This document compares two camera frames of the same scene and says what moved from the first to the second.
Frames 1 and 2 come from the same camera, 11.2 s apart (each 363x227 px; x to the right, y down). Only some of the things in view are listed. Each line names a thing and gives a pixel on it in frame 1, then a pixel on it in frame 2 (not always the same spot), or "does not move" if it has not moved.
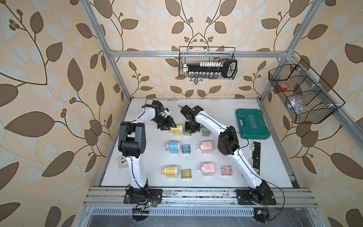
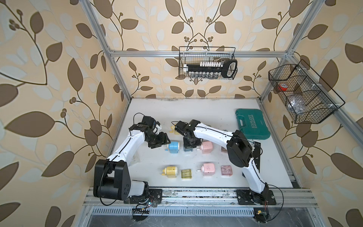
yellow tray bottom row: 186,174 does not move
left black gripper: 168,124 → 161,140
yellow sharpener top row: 177,131 does not move
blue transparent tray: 185,149 does not move
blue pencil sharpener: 173,147 does not move
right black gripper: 186,129 → 197,144
